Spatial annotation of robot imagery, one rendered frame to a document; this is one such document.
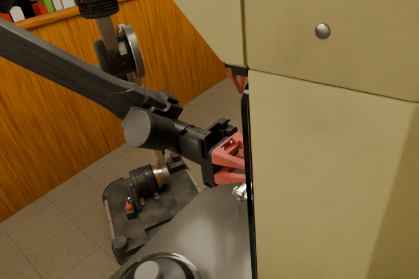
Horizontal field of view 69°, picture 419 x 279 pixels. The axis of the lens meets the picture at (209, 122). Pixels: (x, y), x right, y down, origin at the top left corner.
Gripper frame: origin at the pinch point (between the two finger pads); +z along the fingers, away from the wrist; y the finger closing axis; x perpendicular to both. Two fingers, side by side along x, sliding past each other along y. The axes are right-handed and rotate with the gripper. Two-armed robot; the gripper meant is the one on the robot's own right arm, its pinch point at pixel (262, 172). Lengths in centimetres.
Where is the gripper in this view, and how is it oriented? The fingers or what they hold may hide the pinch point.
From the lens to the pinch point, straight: 45.3
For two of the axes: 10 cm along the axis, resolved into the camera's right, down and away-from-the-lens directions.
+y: -0.9, -8.5, -5.2
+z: 7.7, 2.7, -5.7
